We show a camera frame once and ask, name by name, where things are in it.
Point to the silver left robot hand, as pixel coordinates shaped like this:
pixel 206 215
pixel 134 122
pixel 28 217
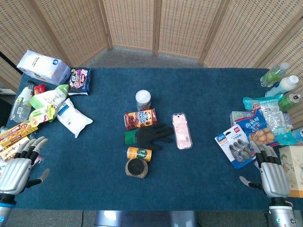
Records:
pixel 14 170

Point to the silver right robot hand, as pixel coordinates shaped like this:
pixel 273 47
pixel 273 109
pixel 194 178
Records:
pixel 272 176

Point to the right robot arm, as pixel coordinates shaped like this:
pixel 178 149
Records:
pixel 282 212

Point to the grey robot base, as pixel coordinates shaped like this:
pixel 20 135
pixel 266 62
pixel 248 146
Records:
pixel 145 218

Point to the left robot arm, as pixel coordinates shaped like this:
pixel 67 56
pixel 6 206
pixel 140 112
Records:
pixel 5 208

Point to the green drink can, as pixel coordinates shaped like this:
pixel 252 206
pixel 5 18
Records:
pixel 290 100

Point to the yellow drink can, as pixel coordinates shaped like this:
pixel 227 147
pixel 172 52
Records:
pixel 139 153

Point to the plastic can with white lid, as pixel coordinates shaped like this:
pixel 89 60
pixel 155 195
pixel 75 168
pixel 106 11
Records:
pixel 143 100

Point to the beige cardboard box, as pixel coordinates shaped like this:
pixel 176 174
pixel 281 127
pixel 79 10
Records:
pixel 292 169

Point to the yellow and white box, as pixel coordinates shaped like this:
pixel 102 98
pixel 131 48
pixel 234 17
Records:
pixel 13 147

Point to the orange and yellow box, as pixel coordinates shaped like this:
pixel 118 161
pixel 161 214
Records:
pixel 16 130

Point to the blue biscuit bag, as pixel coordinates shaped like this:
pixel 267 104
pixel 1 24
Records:
pixel 256 131

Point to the clear plastic wipes pack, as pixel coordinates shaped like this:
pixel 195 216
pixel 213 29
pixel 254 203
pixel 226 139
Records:
pixel 275 118

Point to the green and white snack packet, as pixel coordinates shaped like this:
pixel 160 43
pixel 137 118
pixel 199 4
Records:
pixel 43 114

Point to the pale green tissue pack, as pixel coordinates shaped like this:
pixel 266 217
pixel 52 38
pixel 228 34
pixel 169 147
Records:
pixel 239 117

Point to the clear bottle with white label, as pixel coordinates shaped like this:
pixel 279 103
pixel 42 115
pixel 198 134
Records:
pixel 21 102

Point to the teal and clear packet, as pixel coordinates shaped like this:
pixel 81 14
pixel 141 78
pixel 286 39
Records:
pixel 262 102

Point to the white plastic pouch blue print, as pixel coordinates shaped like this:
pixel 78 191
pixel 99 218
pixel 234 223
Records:
pixel 72 119

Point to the green and white refill pouch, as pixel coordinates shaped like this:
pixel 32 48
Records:
pixel 48 96

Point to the small red packet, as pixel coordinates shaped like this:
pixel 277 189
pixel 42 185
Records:
pixel 39 89

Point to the white cap blue bottle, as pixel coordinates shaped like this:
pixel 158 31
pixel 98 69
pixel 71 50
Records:
pixel 282 85

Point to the pink blister pack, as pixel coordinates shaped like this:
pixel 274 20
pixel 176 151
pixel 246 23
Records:
pixel 181 130

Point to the green liquid clear bottle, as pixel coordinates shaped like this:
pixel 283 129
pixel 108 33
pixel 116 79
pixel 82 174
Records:
pixel 274 73

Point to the white blue tissue pack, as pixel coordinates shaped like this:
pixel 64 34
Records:
pixel 43 66

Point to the purple snack packet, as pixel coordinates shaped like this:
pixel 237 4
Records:
pixel 80 81

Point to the round black and tan container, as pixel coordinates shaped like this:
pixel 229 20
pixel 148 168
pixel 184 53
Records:
pixel 136 168

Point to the black glove with green cuff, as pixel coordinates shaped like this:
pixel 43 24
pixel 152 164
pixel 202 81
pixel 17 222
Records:
pixel 148 136

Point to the Hello Panda snack box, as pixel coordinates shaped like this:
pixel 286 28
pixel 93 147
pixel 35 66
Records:
pixel 140 119

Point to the woven bamboo folding screen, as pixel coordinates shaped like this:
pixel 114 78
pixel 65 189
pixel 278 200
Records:
pixel 151 28

